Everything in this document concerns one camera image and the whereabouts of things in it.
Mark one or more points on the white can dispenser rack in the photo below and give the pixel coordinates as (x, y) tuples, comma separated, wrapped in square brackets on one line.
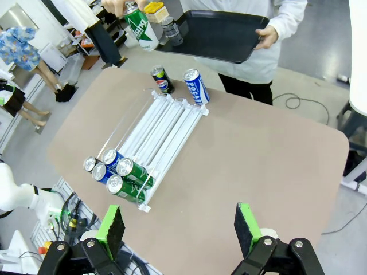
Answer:
[(166, 129)]

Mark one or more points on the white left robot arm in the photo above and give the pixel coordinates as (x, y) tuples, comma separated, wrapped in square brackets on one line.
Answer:
[(20, 194)]

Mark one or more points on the black bag on floor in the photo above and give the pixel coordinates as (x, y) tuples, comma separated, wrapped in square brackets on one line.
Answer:
[(65, 93)]

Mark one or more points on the person in blue floral dress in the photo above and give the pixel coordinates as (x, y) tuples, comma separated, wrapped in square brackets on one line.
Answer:
[(20, 48)]

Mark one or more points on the green Chilsung cider can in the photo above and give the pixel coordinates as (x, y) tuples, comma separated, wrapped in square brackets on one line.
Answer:
[(132, 170), (121, 187), (142, 28)]

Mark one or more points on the black plastic serving tray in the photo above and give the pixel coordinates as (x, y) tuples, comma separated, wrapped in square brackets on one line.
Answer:
[(218, 37)]

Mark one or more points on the yellow emergency stop button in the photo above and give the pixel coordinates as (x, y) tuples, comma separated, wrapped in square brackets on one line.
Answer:
[(45, 247)]

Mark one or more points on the person in black skirt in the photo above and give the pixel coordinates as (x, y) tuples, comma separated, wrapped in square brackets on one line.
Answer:
[(14, 98)]

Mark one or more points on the person's left hand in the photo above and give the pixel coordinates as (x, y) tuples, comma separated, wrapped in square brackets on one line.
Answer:
[(269, 35)]

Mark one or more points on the clear plastic bin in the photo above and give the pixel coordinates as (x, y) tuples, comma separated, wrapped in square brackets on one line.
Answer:
[(71, 68)]

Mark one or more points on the blue Pocari Sweat can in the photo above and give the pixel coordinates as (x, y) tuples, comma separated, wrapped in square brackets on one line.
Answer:
[(100, 172), (111, 156), (197, 87)]

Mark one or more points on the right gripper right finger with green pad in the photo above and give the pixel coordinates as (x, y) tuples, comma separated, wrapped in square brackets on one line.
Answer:
[(246, 229)]

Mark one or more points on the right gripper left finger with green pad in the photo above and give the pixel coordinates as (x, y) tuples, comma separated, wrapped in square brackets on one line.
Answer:
[(110, 229)]

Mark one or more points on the person's left forearm white sleeve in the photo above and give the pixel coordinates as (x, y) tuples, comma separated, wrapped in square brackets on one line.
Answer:
[(289, 17)]

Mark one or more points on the person's right hand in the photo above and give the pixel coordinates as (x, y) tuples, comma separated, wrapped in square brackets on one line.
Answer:
[(114, 7)]

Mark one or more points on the person in white hoodie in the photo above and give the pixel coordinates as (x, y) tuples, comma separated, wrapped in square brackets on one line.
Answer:
[(252, 66)]

